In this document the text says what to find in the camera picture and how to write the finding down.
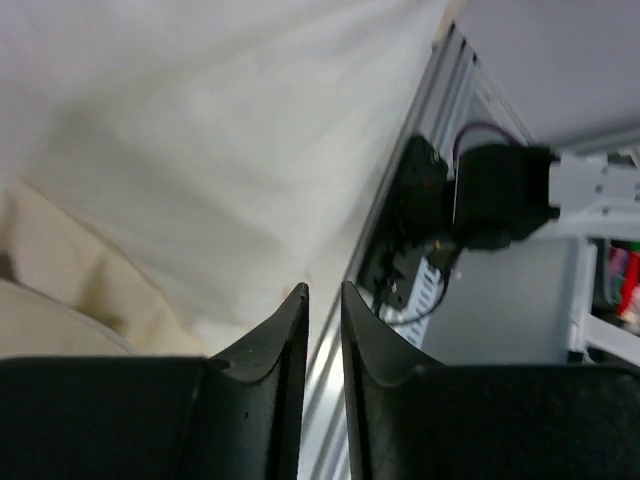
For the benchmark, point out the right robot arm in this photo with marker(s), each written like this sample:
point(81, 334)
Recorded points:
point(501, 194)

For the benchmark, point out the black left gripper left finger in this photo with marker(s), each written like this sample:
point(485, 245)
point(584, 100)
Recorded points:
point(236, 415)

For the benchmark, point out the slotted cable duct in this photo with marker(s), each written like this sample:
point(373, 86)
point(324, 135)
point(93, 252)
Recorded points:
point(411, 322)

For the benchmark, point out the grey plush ruffled pillowcase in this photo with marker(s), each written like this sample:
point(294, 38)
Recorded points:
point(73, 293)

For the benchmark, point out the white pillow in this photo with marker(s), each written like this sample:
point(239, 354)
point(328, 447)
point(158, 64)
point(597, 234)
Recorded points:
point(221, 145)

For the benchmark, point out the aluminium front rail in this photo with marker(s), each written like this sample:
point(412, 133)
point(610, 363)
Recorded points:
point(452, 93)

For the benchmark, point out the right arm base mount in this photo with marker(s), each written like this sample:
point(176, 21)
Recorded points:
point(411, 215)

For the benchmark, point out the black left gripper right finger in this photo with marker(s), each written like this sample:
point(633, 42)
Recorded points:
point(411, 417)

